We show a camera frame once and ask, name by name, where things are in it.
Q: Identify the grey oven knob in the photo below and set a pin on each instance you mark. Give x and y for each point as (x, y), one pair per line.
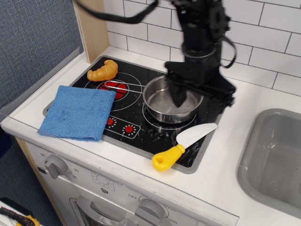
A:
(55, 166)
(150, 211)

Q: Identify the yellow black object bottom left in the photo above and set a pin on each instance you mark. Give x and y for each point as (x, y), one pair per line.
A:
(20, 219)

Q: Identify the blue napkin cloth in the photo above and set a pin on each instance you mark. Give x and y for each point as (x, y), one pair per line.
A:
(78, 114)

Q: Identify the wooden side panel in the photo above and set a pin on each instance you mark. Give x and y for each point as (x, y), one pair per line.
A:
(93, 33)

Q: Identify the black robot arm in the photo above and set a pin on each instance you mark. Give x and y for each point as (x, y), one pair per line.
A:
(204, 24)

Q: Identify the toy oven door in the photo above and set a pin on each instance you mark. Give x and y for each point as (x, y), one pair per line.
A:
(105, 213)

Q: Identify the stainless steel pot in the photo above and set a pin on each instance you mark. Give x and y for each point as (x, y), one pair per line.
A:
(159, 102)

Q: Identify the black toy stove top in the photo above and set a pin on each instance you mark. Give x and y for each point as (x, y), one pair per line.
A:
(130, 125)

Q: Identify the yellow white toy knife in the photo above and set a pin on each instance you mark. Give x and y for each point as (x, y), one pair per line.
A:
(163, 161)

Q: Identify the grey left oven knob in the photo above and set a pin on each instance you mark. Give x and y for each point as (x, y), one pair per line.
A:
(55, 166)

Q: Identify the orange toy croissant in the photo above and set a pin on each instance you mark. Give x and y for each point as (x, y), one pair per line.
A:
(105, 73)

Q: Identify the grey right oven knob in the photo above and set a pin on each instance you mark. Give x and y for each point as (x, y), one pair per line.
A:
(150, 211)

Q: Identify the grey sink basin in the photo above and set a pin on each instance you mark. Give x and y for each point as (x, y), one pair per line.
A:
(270, 167)

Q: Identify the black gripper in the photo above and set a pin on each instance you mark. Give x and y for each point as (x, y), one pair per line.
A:
(200, 76)

